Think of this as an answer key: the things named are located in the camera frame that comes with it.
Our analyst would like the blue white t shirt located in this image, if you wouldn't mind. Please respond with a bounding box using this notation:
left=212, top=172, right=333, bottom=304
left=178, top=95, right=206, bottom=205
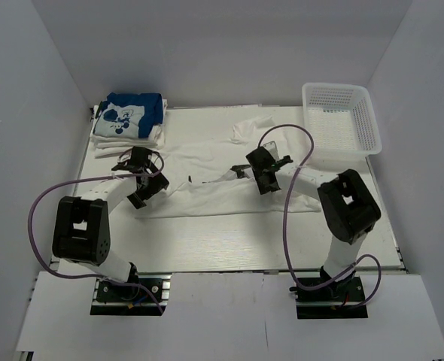
left=93, top=93, right=166, bottom=139

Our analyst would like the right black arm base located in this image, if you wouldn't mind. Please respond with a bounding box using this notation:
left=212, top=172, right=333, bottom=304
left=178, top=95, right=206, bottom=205
left=289, top=277, right=368, bottom=320

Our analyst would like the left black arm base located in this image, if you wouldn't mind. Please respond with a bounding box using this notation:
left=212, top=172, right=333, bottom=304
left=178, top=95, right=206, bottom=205
left=90, top=275, right=171, bottom=317

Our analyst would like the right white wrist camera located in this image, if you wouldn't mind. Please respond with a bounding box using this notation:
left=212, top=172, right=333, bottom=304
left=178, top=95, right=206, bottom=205
left=262, top=141, right=279, bottom=161

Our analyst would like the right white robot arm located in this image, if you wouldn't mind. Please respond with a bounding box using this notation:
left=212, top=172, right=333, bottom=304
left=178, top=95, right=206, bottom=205
left=246, top=146, right=382, bottom=300

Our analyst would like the white t shirt robot print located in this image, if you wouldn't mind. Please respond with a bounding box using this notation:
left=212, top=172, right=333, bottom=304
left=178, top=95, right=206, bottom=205
left=137, top=116, right=321, bottom=219

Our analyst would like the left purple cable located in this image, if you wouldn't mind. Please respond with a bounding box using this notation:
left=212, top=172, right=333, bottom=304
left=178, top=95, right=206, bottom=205
left=28, top=148, right=169, bottom=315

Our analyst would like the folded white t shirt stack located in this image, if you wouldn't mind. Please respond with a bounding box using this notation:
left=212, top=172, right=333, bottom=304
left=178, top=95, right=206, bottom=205
left=90, top=114, right=166, bottom=158

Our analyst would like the white plastic basket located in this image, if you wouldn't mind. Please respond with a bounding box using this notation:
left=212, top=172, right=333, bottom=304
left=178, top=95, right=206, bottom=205
left=302, top=83, right=382, bottom=162

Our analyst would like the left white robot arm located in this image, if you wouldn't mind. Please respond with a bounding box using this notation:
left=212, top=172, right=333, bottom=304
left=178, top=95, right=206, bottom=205
left=52, top=147, right=169, bottom=300

